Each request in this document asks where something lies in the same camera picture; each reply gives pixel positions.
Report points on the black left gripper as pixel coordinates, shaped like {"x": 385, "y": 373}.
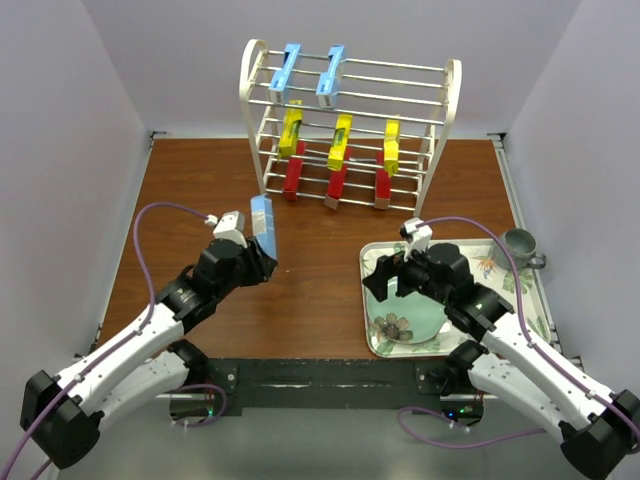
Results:
{"x": 261, "y": 266}

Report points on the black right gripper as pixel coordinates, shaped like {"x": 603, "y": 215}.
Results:
{"x": 389, "y": 267}

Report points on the blue silver toothpaste box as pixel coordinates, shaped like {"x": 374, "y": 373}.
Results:
{"x": 263, "y": 224}

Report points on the red toothpaste box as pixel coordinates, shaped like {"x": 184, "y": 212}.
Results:
{"x": 293, "y": 172}
{"x": 382, "y": 196}
{"x": 336, "y": 183}

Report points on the yellow toothpaste box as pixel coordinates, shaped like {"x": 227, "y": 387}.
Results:
{"x": 391, "y": 147}
{"x": 339, "y": 142}

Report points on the yellow toothpaste box edge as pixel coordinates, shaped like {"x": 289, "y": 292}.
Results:
{"x": 292, "y": 121}

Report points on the light blue toothpaste box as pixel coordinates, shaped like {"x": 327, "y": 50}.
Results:
{"x": 329, "y": 80}

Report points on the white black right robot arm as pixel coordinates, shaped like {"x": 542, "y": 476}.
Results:
{"x": 595, "y": 426}

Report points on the cream metal-rod shelf rack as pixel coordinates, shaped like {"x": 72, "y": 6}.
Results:
{"x": 423, "y": 98}

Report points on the green ceramic plate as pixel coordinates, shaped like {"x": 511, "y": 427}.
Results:
{"x": 409, "y": 320}

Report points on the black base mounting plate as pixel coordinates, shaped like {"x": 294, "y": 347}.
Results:
{"x": 374, "y": 384}

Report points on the grey ceramic mug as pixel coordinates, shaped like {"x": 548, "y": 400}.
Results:
{"x": 523, "y": 249}

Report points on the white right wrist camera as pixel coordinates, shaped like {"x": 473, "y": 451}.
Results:
{"x": 417, "y": 234}

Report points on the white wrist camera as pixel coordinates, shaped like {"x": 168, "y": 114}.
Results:
{"x": 417, "y": 234}
{"x": 230, "y": 226}

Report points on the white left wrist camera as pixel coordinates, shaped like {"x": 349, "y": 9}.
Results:
{"x": 230, "y": 226}

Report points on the aluminium frame rail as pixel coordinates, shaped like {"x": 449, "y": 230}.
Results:
{"x": 201, "y": 390}

